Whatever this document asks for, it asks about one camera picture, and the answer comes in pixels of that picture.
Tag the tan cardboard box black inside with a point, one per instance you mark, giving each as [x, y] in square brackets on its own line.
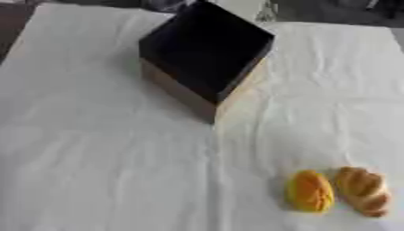
[205, 51]

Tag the orange oval toy bread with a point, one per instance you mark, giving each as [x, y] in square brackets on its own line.
[310, 191]

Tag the brown braided toy bread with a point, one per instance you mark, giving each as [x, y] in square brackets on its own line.
[364, 190]

